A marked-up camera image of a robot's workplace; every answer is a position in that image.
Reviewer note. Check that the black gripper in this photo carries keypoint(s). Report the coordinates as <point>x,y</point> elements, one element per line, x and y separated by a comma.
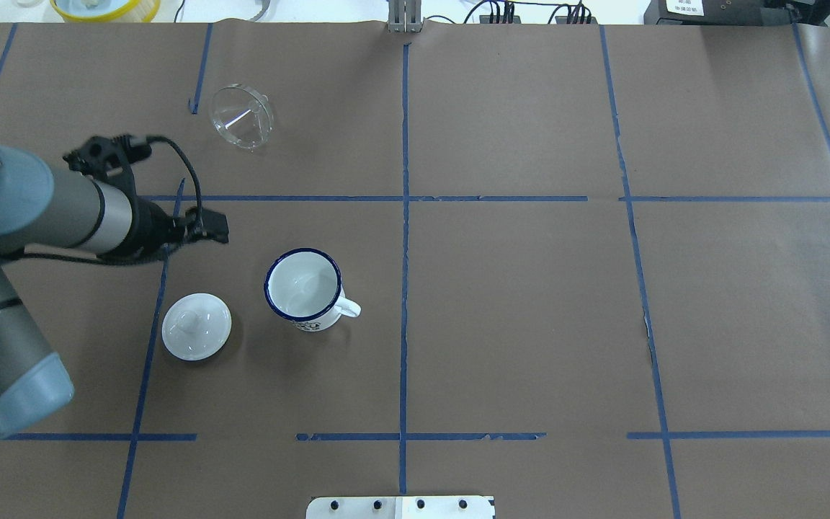
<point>150,223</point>

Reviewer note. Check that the white enamel mug lid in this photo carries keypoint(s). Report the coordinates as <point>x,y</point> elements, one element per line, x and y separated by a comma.
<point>196,327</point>

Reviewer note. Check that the clear glass funnel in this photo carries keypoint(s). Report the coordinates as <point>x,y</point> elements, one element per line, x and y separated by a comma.
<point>242,116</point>

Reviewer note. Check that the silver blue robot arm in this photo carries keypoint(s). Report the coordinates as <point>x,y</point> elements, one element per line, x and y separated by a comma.
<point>87,213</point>

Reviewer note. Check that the white enamel mug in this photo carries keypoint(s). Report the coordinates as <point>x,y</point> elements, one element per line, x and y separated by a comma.
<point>306,288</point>

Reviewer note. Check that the yellow tape roll with plate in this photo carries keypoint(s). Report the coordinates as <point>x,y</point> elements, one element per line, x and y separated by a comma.
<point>106,11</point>

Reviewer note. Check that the black desktop box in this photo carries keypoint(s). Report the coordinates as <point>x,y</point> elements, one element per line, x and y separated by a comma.
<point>716,13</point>

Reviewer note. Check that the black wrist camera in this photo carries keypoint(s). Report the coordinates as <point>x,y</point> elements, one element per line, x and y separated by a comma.
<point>105,158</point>

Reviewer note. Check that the aluminium frame post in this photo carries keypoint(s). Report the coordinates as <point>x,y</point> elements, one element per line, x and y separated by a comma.
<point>405,16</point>

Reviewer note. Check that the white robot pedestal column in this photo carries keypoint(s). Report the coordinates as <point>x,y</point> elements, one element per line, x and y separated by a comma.
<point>425,506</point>

